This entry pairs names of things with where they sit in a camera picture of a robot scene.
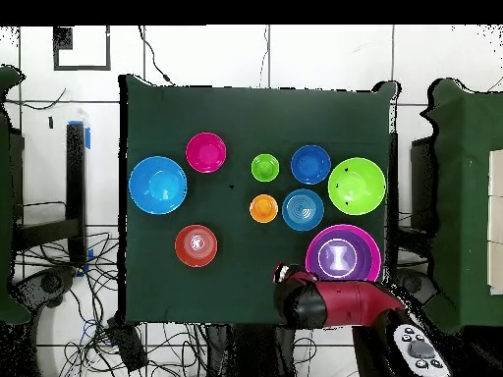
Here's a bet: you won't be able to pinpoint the black square floor frame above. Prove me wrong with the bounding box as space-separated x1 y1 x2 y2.
53 25 112 73

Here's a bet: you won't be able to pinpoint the tangle of black cables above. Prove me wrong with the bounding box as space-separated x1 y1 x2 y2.
15 231 205 377

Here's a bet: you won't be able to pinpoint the large light blue bowl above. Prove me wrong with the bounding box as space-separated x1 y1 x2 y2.
128 155 189 216

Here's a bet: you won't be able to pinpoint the purple bowl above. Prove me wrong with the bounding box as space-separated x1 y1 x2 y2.
309 228 379 283

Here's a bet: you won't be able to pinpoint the black power adapter box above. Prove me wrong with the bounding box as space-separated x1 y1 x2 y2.
106 316 149 373

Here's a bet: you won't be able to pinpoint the white boxes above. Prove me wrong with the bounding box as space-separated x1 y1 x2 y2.
486 148 503 296

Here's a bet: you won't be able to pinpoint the orange bowl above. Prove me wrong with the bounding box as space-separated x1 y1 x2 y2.
174 224 219 269

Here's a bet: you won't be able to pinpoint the large pink bowl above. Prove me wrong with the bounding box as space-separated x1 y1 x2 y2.
305 224 383 284

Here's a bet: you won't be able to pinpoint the black floor cable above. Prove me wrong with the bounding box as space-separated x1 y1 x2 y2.
137 25 176 85

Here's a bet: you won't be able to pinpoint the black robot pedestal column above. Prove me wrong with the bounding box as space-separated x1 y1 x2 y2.
203 323 300 377

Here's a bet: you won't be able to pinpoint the large green bowl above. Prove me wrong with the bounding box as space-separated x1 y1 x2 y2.
327 156 388 216

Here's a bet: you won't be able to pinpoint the black stand with blue tape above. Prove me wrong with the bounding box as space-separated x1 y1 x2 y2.
11 120 92 278

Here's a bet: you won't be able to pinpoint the translucent blue ribbed bowl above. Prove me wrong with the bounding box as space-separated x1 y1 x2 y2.
281 188 326 232

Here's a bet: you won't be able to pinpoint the small dark blue bowl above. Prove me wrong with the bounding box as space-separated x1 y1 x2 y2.
290 144 332 187

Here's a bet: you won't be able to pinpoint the orange cup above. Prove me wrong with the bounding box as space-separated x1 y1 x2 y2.
249 193 279 225

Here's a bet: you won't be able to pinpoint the green cloth covered table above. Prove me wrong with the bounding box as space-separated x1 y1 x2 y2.
419 77 503 333
0 64 31 326

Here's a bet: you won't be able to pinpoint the dark green table cloth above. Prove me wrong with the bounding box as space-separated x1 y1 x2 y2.
119 74 398 325

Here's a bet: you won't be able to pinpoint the small crimson bowl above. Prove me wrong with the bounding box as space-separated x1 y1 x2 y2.
185 132 228 175

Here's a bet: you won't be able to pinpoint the green cup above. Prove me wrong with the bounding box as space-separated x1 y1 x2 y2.
251 153 281 184

